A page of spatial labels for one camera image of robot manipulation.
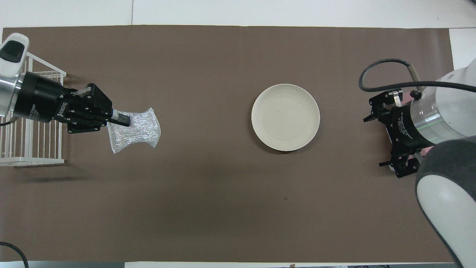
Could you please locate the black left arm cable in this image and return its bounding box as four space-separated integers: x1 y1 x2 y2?
0 242 29 268

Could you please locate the brown table mat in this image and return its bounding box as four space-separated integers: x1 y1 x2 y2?
0 25 475 262

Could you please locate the cream round plate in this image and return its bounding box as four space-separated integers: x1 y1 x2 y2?
251 84 320 152

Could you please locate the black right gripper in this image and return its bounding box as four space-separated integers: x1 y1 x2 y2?
364 90 428 178

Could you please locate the white wire rack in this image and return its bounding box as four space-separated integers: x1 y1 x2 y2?
0 52 67 166

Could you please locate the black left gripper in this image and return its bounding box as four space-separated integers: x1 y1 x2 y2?
17 71 131 134

